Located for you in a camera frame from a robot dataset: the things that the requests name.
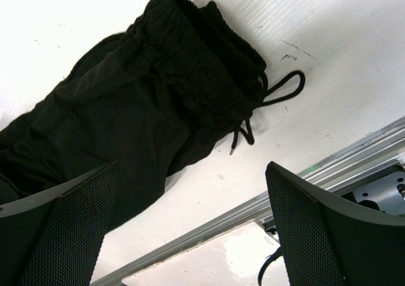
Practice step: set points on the aluminium front rail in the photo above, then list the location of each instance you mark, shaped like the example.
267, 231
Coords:
336, 173

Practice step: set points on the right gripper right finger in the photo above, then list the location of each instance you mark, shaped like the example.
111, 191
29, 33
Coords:
328, 240

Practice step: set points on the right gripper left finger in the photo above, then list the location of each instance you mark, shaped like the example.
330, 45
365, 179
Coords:
54, 237

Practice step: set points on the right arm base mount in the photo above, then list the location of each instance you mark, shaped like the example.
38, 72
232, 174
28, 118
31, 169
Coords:
382, 190

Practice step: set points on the black trousers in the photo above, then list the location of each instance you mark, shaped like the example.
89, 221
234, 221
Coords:
154, 99

